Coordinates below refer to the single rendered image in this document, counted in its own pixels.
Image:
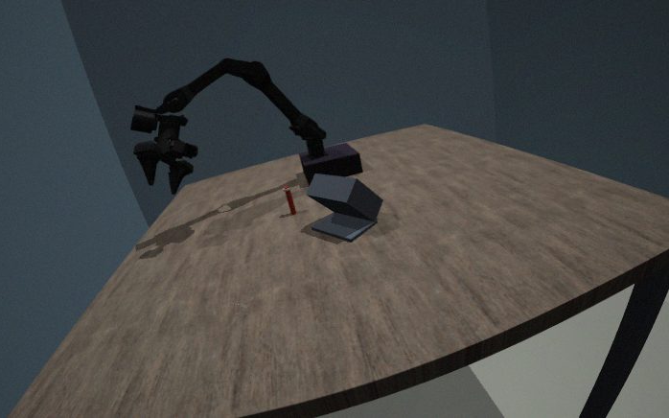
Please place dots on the red peg with white end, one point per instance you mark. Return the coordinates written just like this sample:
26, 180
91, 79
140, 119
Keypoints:
289, 198

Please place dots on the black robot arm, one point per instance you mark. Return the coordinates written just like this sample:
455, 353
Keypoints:
146, 119

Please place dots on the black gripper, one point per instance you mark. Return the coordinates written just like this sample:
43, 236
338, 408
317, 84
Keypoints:
150, 153

